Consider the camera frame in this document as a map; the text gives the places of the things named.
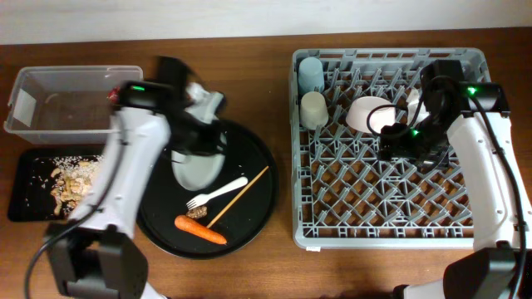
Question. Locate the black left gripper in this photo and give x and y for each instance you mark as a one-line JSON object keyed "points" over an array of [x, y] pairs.
{"points": [[209, 143]]}

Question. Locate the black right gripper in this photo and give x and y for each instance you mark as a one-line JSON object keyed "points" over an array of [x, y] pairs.
{"points": [[391, 142]]}

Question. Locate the grey dinner plate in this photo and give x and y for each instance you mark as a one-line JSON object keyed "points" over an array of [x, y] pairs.
{"points": [[194, 172]]}

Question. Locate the pink plastic bowl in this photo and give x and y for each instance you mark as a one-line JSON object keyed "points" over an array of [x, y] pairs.
{"points": [[360, 109]]}

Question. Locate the white plastic fork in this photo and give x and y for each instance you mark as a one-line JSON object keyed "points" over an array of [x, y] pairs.
{"points": [[203, 199]]}

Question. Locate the wooden chopstick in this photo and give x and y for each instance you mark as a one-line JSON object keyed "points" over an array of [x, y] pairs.
{"points": [[237, 197]]}

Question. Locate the red snack wrapper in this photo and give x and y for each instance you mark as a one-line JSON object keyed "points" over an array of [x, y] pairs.
{"points": [[113, 96]]}

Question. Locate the small white cup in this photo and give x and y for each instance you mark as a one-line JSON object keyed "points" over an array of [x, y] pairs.
{"points": [[313, 110]]}

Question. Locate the light blue plastic cup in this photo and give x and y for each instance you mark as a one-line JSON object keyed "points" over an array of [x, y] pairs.
{"points": [[310, 76]]}

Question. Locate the food scraps rice and nuts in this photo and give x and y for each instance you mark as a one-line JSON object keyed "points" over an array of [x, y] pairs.
{"points": [[69, 181]]}

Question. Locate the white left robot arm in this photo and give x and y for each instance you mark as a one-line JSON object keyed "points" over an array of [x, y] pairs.
{"points": [[93, 255]]}

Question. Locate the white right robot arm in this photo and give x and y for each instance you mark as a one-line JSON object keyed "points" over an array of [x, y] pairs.
{"points": [[474, 120]]}

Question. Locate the grey dishwasher rack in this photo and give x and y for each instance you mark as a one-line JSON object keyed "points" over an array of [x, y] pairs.
{"points": [[344, 196]]}

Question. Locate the clear plastic waste bin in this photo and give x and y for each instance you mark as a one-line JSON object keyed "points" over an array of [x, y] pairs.
{"points": [[65, 105]]}

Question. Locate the brown food lump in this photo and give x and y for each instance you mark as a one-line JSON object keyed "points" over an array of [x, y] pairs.
{"points": [[197, 213]]}

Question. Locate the orange carrot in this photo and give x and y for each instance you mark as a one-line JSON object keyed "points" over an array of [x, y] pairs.
{"points": [[189, 225]]}

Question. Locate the round black serving tray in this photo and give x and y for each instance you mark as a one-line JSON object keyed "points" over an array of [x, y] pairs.
{"points": [[164, 199]]}

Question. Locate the black rectangular tray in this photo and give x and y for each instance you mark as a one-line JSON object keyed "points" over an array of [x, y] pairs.
{"points": [[31, 198]]}

